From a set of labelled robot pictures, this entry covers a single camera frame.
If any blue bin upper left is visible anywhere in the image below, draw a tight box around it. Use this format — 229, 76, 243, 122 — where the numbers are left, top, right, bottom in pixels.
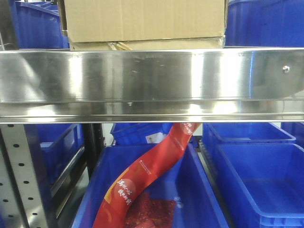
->
9, 0, 69, 49

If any blue bin centre front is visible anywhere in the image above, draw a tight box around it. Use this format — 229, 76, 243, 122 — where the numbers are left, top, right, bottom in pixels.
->
72, 144, 228, 228

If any blue bin centre rear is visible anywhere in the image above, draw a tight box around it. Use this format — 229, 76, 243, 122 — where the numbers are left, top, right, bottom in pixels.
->
110, 123, 199, 147

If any blue bin right rear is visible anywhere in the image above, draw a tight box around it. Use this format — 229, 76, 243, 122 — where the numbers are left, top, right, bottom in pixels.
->
201, 122, 297, 167

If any stainless steel shelf beam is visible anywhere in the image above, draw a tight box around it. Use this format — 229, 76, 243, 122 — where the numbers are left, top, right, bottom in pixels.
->
0, 48, 304, 124

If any torn packing tape flap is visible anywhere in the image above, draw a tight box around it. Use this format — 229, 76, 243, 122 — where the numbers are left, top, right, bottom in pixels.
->
107, 42, 132, 50

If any blue bin far right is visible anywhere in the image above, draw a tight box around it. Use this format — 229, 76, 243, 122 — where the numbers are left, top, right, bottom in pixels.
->
281, 122, 304, 148

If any blue bin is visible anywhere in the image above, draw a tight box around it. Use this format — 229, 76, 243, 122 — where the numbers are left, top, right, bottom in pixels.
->
24, 123, 84, 184
110, 123, 199, 147
225, 0, 304, 48
72, 144, 228, 228
281, 122, 304, 148
201, 122, 297, 167
9, 0, 69, 49
215, 143, 304, 228

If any black shelf post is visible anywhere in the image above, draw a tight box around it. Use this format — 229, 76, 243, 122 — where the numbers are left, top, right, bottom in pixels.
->
82, 123, 105, 179

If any perforated steel shelf upright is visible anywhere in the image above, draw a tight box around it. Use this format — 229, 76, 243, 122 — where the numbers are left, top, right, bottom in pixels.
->
0, 124, 57, 228

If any blue bin left lower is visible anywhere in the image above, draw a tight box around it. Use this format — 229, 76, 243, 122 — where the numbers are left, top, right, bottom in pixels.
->
24, 123, 84, 184

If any plain worn cardboard box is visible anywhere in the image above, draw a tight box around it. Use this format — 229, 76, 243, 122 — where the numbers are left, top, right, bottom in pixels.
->
64, 0, 228, 50

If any blue bin right front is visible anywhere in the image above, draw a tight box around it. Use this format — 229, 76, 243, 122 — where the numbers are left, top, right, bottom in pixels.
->
215, 143, 304, 228

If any blue bin upper right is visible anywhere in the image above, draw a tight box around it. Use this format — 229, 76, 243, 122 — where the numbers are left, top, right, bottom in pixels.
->
225, 0, 304, 48

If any red printed snack bag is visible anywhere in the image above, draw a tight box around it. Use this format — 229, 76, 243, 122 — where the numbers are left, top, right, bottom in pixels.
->
93, 122, 200, 228

